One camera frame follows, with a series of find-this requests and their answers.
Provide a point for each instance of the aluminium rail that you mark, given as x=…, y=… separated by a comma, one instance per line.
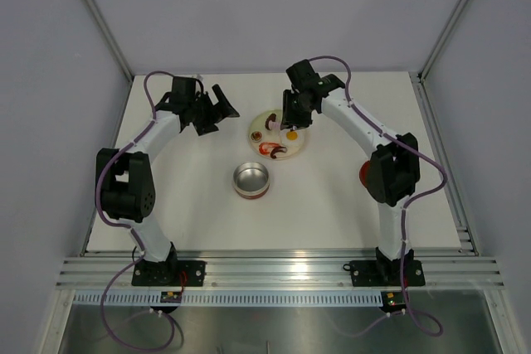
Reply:
x=285, y=269
x=452, y=192

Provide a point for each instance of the white slotted cable duct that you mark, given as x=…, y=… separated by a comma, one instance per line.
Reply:
x=226, y=299

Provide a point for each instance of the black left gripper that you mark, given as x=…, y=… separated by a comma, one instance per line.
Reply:
x=217, y=113

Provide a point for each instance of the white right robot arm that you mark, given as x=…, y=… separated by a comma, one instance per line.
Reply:
x=390, y=174

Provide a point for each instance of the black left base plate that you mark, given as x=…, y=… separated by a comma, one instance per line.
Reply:
x=188, y=272

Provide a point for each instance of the cream green round plate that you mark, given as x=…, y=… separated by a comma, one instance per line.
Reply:
x=270, y=140

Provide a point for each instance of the red lunch box lid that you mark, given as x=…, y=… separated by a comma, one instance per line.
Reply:
x=363, y=172

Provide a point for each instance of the red steel lunch box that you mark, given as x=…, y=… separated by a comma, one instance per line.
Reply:
x=251, y=180

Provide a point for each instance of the brown toy sea cucumber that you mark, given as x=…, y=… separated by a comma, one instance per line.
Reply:
x=272, y=119

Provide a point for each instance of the left aluminium frame post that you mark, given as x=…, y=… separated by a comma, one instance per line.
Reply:
x=112, y=45

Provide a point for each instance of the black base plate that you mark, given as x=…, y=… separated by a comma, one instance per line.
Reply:
x=373, y=273
x=188, y=272

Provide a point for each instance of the orange toy shrimp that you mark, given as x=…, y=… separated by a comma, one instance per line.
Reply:
x=267, y=147

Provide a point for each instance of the dark red toy octopus tentacle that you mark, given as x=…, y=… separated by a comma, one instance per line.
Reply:
x=278, y=152

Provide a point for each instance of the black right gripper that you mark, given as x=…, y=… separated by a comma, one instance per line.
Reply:
x=289, y=118

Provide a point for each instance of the aluminium front rail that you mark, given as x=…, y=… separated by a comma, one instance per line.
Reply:
x=285, y=269

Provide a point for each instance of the right side aluminium rail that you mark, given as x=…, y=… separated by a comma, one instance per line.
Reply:
x=452, y=192

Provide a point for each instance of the aluminium frame post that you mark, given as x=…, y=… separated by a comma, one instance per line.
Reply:
x=112, y=45
x=449, y=27

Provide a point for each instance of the pink cat paw tongs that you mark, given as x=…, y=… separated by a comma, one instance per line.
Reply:
x=273, y=125

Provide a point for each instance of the toy fried egg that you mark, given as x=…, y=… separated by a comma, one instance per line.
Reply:
x=293, y=140

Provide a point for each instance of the right aluminium frame post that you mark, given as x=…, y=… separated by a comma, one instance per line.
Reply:
x=449, y=27

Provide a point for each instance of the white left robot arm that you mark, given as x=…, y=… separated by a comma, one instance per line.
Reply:
x=125, y=193

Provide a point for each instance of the toy noodle bowl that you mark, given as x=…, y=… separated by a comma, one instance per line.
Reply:
x=256, y=136

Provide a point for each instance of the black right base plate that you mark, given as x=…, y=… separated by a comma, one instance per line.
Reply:
x=373, y=273

